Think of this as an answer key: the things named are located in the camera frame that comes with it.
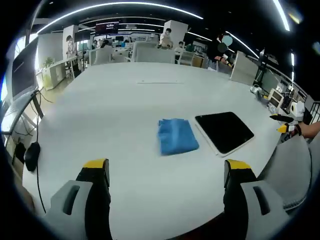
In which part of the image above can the dark computer monitor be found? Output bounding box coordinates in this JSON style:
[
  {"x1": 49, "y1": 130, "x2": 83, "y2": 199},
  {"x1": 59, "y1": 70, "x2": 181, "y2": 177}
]
[{"x1": 11, "y1": 37, "x2": 40, "y2": 101}]

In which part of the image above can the curved ceiling light strip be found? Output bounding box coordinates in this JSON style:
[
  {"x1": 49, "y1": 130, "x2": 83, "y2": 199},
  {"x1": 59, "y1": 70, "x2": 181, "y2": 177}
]
[{"x1": 36, "y1": 6, "x2": 205, "y2": 35}]

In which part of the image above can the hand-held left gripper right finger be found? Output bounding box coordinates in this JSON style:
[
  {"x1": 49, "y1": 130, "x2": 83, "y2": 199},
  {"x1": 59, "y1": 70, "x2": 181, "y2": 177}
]
[{"x1": 223, "y1": 159, "x2": 288, "y2": 240}]

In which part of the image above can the grey mesh office chair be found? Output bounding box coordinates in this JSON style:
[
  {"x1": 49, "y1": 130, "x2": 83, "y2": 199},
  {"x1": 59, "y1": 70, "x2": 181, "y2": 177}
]
[{"x1": 257, "y1": 136, "x2": 313, "y2": 211}]

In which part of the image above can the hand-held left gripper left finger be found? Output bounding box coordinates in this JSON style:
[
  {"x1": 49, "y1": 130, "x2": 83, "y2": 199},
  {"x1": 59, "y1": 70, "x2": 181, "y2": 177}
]
[{"x1": 46, "y1": 158, "x2": 113, "y2": 240}]

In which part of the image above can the white desk divider panel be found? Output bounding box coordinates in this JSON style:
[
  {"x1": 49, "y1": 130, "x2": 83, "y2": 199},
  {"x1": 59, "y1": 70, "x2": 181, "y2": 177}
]
[{"x1": 229, "y1": 50, "x2": 260, "y2": 86}]

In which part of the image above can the black tablet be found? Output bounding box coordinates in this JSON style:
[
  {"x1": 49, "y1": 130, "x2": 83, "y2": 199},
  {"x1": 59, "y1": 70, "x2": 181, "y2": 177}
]
[{"x1": 194, "y1": 111, "x2": 255, "y2": 158}]

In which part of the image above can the dark grey desk object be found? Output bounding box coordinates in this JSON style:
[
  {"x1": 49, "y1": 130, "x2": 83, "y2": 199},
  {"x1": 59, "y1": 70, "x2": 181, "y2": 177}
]
[{"x1": 254, "y1": 89, "x2": 267, "y2": 103}]

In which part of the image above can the white office desk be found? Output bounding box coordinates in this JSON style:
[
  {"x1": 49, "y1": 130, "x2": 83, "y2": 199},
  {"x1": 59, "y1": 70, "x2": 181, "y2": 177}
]
[{"x1": 37, "y1": 55, "x2": 79, "y2": 90}]

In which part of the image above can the black mouse cable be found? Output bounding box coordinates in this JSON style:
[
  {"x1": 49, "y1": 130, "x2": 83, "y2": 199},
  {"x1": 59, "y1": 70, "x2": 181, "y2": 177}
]
[{"x1": 36, "y1": 170, "x2": 47, "y2": 215}]

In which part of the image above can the blue cleaning cloth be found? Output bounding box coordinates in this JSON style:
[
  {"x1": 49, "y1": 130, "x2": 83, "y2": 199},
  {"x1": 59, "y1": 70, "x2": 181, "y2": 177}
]
[{"x1": 156, "y1": 118, "x2": 200, "y2": 156}]

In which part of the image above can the small white office chair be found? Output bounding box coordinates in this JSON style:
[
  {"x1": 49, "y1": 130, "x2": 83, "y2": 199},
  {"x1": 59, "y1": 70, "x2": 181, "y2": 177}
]
[{"x1": 94, "y1": 46, "x2": 114, "y2": 66}]

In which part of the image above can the wall poster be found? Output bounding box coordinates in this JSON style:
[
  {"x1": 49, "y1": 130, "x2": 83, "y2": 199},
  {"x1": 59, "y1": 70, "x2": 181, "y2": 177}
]
[{"x1": 65, "y1": 34, "x2": 79, "y2": 59}]

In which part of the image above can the black computer mouse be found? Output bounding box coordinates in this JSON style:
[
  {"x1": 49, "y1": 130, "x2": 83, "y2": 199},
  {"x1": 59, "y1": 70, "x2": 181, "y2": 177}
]
[{"x1": 23, "y1": 141, "x2": 41, "y2": 173}]

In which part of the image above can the hanging display screen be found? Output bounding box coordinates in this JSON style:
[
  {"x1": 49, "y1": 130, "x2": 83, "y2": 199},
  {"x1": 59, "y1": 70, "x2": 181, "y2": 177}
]
[{"x1": 95, "y1": 22, "x2": 119, "y2": 36}]

